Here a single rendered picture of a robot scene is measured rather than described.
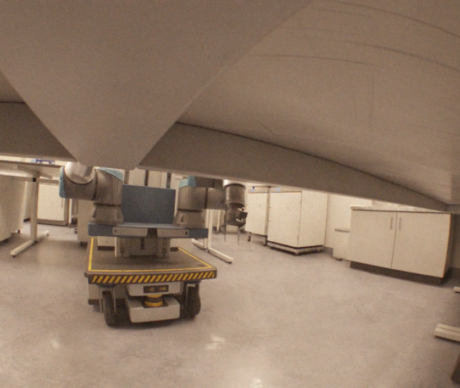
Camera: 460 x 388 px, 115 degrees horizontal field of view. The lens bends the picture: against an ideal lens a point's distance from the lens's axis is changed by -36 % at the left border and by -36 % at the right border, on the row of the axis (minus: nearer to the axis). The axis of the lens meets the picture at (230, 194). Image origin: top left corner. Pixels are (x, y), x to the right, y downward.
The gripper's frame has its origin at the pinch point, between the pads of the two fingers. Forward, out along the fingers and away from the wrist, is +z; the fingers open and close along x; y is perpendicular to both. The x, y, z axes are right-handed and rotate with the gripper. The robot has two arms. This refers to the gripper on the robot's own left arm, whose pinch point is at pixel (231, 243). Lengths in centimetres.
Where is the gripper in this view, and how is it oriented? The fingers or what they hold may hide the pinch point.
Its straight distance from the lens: 82.5
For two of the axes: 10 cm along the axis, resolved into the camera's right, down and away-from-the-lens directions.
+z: 0.0, 8.9, -4.5
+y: 4.3, -4.1, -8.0
